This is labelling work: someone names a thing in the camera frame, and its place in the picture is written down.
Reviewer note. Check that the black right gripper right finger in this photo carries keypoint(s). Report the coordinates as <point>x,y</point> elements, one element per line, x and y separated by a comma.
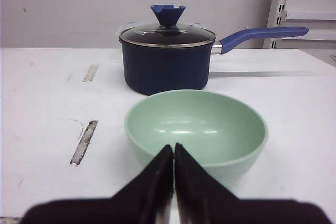
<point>202,199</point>

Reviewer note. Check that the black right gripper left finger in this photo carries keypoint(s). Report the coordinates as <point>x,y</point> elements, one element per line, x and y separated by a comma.
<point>145,199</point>

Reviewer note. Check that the dark blue saucepan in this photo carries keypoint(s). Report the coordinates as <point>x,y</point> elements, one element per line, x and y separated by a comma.
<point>150,70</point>

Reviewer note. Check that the glass lid with blue knob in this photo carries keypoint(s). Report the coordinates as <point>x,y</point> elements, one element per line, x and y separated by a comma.
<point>167,32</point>

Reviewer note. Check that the white metal shelf rack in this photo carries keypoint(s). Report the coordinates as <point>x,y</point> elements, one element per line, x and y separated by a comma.
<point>317,15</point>

